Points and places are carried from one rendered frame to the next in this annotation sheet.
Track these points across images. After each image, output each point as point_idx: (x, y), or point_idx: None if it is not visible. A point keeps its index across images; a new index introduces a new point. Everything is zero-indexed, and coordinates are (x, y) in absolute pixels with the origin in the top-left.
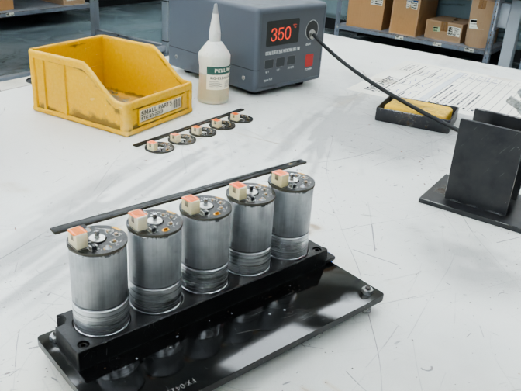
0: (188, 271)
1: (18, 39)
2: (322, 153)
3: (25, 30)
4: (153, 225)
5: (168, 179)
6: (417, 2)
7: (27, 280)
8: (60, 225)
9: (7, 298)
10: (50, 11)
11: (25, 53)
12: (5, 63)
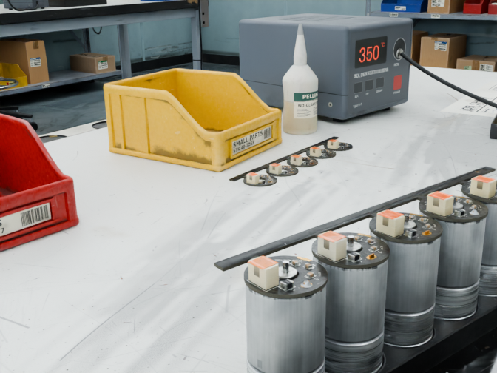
0: (387, 317)
1: (55, 109)
2: (450, 176)
3: (60, 100)
4: (353, 251)
5: (283, 213)
6: (445, 44)
7: (153, 341)
8: (225, 258)
9: (133, 365)
10: (83, 80)
11: (62, 121)
12: (44, 132)
